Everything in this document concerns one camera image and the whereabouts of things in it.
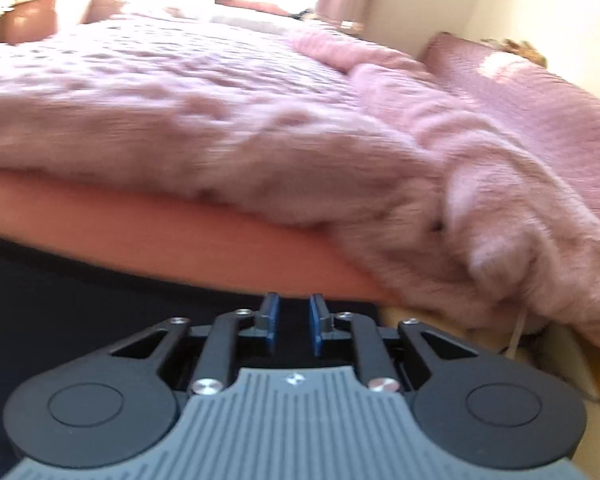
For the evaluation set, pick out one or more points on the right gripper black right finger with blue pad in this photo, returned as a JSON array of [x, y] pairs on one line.
[[475, 404]]

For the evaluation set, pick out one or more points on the salmon pink bed sheet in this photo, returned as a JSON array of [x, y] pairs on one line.
[[175, 240]]

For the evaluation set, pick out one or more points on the pink quilted headboard cushion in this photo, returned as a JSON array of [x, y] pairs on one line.
[[553, 119]]

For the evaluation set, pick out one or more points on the brown plush toy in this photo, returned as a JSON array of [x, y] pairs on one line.
[[522, 49]]

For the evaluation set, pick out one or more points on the dark navy pants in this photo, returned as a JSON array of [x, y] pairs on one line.
[[54, 310]]

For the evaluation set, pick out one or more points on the pink fluffy blanket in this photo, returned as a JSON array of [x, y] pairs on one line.
[[445, 208]]

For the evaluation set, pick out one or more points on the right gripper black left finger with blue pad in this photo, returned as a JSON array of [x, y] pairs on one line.
[[119, 401]]

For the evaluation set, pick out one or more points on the brown round basin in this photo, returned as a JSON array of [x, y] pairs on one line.
[[29, 20]]

